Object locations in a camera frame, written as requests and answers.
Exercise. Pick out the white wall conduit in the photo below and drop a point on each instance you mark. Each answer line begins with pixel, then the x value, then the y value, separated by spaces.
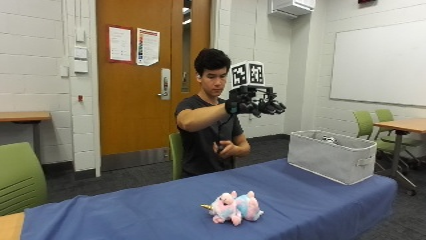
pixel 80 20

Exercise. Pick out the red framed white paper notice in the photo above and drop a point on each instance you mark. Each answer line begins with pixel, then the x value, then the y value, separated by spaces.
pixel 120 44

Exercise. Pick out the white wall switch box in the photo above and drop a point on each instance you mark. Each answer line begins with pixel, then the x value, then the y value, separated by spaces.
pixel 80 66
pixel 80 53

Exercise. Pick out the grey fabric storage bin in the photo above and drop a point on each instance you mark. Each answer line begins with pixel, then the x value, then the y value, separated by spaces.
pixel 330 156

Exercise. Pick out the the person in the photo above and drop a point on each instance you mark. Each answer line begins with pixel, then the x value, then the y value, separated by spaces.
pixel 204 140

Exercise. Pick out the colourful paper poster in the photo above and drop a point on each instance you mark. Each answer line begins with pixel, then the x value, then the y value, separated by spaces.
pixel 148 46

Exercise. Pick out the white wall air unit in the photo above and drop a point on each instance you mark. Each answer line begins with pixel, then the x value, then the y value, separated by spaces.
pixel 290 7

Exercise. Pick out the small object inside bin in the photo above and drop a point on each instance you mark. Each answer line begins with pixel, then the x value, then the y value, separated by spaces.
pixel 327 139

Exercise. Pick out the green chair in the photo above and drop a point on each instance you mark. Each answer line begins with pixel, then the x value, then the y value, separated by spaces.
pixel 390 128
pixel 20 178
pixel 176 155
pixel 366 128

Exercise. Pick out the blue tablecloth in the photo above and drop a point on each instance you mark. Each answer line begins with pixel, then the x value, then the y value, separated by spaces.
pixel 213 200

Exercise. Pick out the wooden side table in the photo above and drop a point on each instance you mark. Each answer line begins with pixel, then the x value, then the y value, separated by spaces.
pixel 24 116
pixel 401 133

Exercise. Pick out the pink blue unicorn plush toy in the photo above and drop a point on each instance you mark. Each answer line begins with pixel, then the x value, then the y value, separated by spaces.
pixel 233 207

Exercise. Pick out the whiteboard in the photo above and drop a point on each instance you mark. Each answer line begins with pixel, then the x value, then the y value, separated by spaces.
pixel 379 65

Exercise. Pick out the wooden door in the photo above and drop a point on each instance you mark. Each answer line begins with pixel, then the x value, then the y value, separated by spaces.
pixel 137 76

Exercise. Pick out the white marker cube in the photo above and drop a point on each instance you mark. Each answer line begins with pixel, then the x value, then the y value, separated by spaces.
pixel 247 74

